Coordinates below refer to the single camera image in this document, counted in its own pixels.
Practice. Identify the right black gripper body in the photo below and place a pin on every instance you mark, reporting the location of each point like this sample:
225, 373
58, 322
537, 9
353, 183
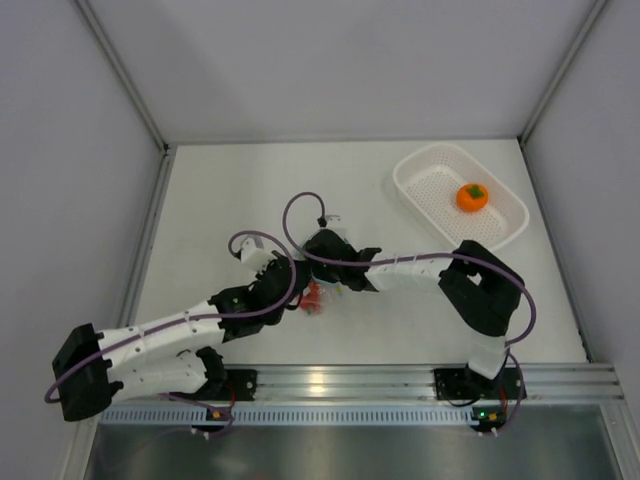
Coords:
330, 274

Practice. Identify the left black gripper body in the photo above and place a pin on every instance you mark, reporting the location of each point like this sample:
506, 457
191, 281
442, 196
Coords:
272, 264

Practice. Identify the clear zip top bag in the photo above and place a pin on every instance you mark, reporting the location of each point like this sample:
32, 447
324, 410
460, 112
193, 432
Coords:
336, 292

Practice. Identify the orange fake persimmon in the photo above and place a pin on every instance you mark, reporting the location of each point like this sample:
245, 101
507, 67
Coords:
472, 197

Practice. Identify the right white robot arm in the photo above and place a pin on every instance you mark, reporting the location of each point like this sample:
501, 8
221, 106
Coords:
483, 290

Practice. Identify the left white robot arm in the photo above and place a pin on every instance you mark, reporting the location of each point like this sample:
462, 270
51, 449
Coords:
176, 354

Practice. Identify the red fake chili pepper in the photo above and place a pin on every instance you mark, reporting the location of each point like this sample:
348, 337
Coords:
315, 297

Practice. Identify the white perforated plastic basket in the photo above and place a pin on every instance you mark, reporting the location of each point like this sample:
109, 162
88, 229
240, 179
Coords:
427, 181

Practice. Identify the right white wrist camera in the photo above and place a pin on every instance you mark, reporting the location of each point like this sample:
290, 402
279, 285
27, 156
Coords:
333, 223

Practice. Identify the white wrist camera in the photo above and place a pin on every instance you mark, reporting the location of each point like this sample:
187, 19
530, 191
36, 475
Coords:
333, 223
254, 255

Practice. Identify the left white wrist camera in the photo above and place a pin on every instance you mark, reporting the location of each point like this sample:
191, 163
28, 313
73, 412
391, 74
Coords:
254, 255

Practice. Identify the left black base bracket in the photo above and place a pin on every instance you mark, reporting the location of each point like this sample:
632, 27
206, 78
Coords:
233, 384

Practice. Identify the black base bracket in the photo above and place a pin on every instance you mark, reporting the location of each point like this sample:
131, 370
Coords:
233, 384
451, 384

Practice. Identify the white slotted cable duct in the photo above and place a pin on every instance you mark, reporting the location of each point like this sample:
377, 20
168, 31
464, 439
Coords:
279, 415

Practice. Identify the right black base bracket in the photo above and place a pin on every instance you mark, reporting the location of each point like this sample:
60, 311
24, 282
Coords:
451, 384

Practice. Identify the aluminium mounting rail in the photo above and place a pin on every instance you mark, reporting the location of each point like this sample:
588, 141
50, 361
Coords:
545, 383

